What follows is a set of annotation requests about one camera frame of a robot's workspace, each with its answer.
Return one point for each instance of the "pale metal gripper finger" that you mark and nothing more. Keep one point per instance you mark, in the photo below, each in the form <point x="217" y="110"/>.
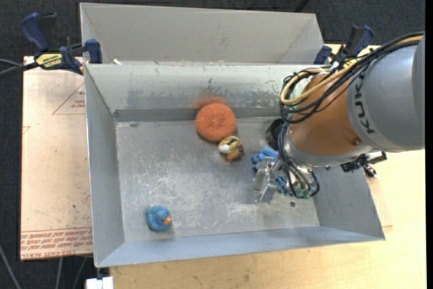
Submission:
<point x="269" y="193"/>
<point x="260" y="180"/>

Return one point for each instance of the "blue knobbly toy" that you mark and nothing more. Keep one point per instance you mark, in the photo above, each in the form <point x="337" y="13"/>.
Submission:
<point x="263" y="155"/>

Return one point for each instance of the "white yellow brown toy animal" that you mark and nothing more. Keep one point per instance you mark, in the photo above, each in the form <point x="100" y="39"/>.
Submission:
<point x="230" y="147"/>

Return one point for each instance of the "grey metal bin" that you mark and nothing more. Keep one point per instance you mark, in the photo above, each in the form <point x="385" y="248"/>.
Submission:
<point x="189" y="176"/>

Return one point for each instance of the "orange round scrub sponge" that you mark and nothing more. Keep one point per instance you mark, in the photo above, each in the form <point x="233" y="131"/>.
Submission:
<point x="215" y="122"/>

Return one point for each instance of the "blue rubber duck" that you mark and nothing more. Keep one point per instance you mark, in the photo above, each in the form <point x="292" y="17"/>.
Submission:
<point x="157" y="218"/>

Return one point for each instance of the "brown cardboard board red print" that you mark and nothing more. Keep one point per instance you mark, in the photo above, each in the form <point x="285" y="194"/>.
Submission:
<point x="54" y="162"/>

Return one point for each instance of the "black cylinder on white bracket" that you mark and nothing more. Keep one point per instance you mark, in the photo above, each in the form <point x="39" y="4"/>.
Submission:
<point x="364" y="161"/>

